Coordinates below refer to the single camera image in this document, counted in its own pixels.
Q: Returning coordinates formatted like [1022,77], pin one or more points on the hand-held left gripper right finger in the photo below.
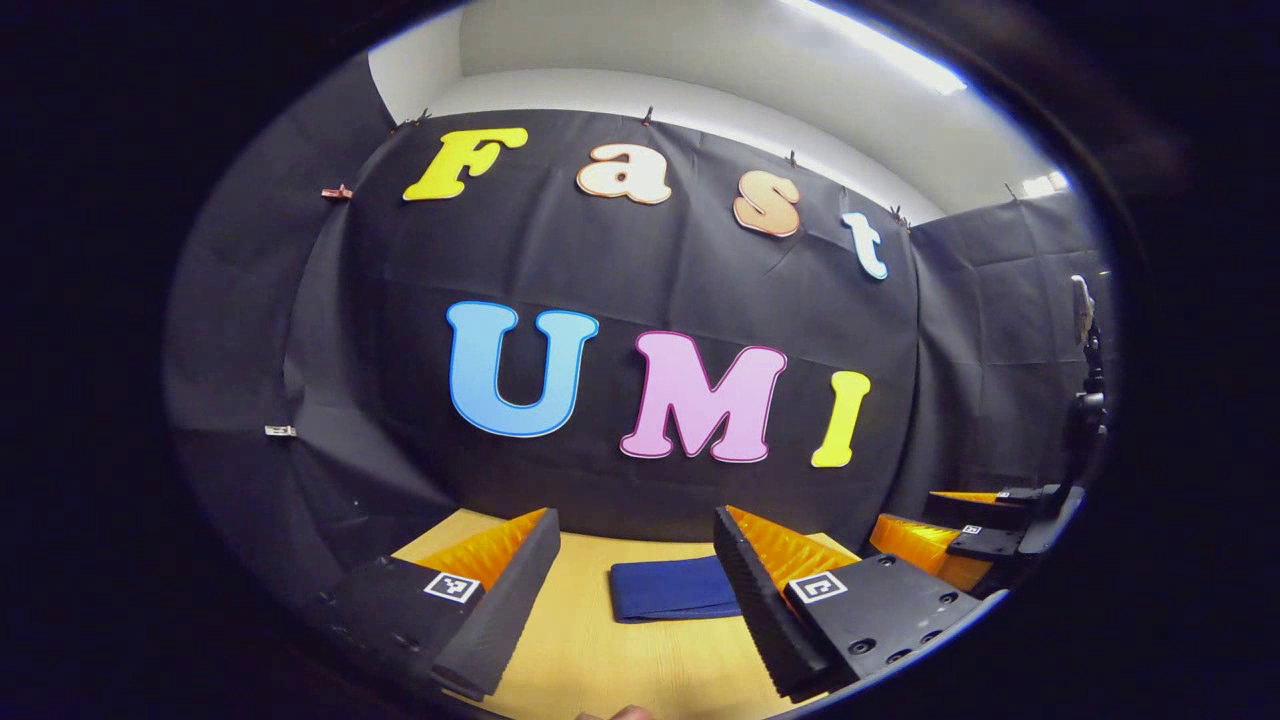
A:
[765,620]

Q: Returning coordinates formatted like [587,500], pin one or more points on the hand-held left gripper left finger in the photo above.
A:
[510,610]

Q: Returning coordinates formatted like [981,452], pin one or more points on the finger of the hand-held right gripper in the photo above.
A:
[1025,495]
[985,543]

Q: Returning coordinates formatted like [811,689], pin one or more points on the blue denim jeans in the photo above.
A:
[675,590]

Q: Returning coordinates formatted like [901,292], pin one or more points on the small ceiling light panel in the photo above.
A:
[1045,184]

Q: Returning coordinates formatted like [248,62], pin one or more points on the black backdrop cloth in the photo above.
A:
[650,270]

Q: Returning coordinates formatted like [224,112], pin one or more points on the small red cloth clip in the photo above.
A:
[336,191]

